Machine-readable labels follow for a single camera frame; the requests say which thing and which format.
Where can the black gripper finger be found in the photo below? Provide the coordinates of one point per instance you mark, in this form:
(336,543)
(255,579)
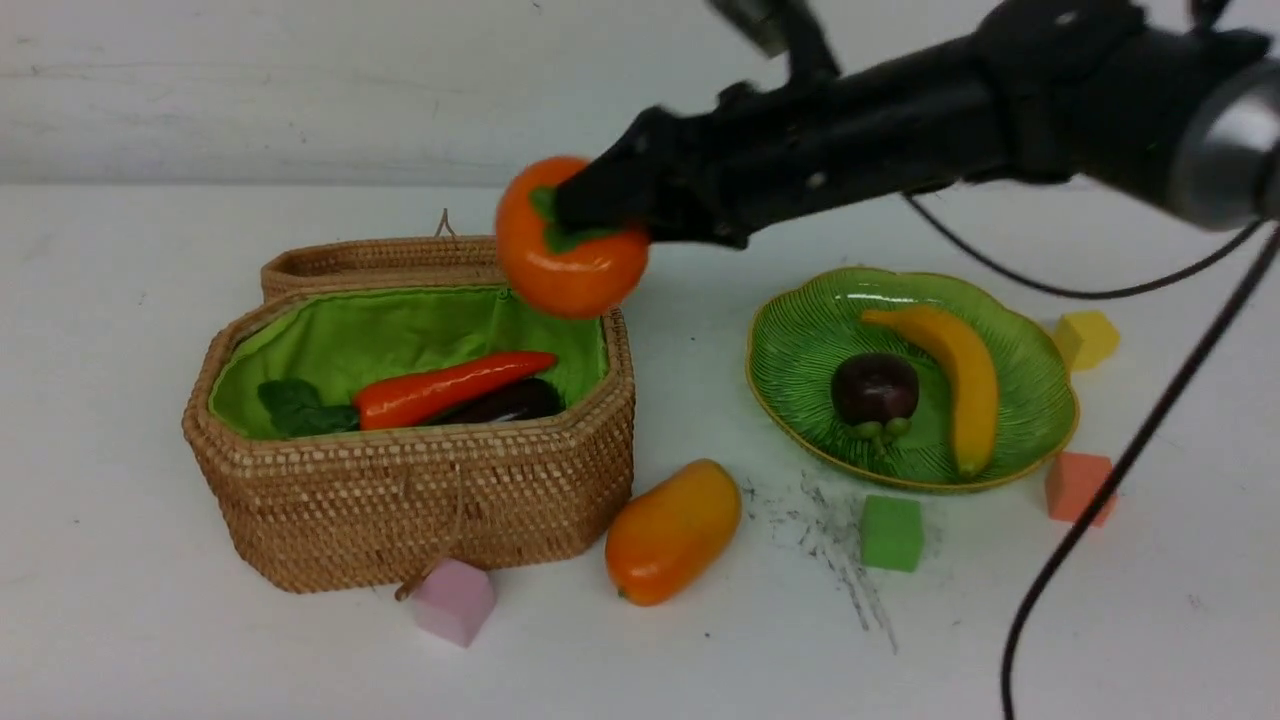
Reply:
(618,188)

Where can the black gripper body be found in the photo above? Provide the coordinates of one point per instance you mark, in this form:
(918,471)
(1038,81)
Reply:
(920,122)

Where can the orange plastic persimmon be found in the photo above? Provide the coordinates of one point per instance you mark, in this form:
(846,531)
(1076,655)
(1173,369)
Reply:
(573,274)

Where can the dark purple plastic eggplant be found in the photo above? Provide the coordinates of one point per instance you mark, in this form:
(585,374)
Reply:
(528,399)

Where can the dark purple plastic mangosteen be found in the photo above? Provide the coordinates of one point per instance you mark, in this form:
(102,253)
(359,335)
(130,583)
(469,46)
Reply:
(875,397)

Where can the yellow plastic banana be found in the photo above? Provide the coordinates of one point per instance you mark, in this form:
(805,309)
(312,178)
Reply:
(969,368)

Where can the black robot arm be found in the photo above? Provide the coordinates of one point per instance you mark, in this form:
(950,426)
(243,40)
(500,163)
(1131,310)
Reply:
(1039,92)

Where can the green ribbed glass plate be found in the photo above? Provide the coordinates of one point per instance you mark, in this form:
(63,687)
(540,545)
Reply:
(798,338)

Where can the orange yellow plastic mango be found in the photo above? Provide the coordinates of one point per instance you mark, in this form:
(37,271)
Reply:
(664,540)

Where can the yellow foam cube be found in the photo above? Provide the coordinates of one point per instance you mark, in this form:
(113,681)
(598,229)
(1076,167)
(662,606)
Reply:
(1085,339)

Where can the green foam cube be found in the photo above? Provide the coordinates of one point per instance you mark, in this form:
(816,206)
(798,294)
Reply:
(892,533)

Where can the woven basket green lining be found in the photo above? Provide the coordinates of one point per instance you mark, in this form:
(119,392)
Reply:
(316,505)

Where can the pink foam cube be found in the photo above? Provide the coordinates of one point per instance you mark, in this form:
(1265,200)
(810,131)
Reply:
(454,601)

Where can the orange foam cube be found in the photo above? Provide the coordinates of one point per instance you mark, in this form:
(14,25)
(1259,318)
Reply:
(1072,482)

